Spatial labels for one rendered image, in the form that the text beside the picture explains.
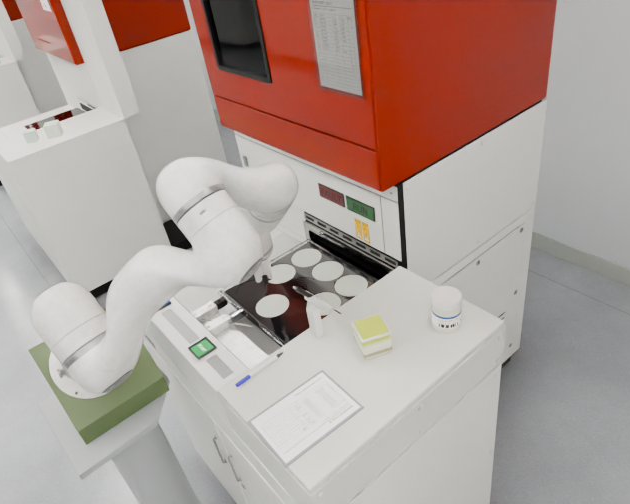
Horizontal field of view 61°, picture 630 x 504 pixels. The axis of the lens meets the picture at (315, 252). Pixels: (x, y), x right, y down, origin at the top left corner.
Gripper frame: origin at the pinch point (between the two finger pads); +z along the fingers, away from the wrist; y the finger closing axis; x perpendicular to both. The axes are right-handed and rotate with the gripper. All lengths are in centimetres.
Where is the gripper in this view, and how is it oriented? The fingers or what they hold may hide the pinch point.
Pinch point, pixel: (265, 275)
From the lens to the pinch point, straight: 156.5
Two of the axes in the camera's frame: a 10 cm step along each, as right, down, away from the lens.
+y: 2.3, 8.4, -4.9
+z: 0.5, 5.0, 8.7
